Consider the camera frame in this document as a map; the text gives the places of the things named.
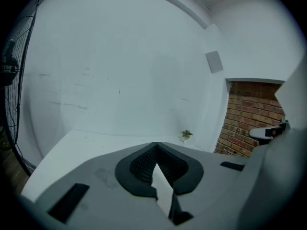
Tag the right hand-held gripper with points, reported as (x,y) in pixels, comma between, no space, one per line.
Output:
(283,176)

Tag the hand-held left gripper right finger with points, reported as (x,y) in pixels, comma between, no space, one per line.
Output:
(182,166)

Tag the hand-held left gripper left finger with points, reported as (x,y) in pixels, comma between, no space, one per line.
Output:
(134,166)

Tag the small green potted plant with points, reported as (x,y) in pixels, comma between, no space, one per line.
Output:
(186,134)

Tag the grey wall panel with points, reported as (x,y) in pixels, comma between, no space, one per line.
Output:
(214,61)

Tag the black pedestal fan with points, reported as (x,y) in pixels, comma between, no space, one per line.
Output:
(14,85)

